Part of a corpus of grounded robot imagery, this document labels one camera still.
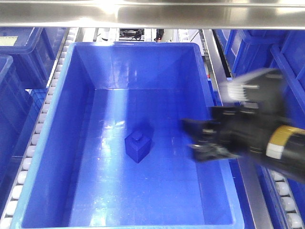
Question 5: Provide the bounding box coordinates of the roller track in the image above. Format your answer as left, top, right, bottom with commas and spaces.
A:
270, 170, 305, 229
0, 27, 81, 229

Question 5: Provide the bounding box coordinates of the left roller track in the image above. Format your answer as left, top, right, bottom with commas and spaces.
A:
0, 27, 81, 229

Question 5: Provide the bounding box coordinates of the steel shelf front beam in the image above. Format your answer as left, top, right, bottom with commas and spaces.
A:
0, 0, 305, 30

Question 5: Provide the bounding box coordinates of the blue bin neighbour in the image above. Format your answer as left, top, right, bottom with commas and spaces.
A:
0, 54, 32, 184
254, 30, 305, 128

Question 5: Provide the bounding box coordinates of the blue block with knob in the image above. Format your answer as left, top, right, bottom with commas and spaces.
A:
124, 129, 153, 163

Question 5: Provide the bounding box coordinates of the large blue bin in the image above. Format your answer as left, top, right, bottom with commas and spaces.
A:
11, 42, 245, 229

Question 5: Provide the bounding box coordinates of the blue bin right neighbour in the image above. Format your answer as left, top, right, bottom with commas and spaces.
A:
254, 30, 305, 128

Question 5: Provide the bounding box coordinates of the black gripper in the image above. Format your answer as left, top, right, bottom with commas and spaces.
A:
181, 71, 290, 162

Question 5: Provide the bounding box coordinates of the steel divider rail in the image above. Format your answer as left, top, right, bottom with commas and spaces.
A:
199, 29, 273, 229

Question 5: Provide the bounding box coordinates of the right roller track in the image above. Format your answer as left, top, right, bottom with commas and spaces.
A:
270, 170, 305, 229

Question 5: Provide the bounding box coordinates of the blue bin left neighbour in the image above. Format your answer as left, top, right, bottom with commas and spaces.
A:
0, 54, 32, 184

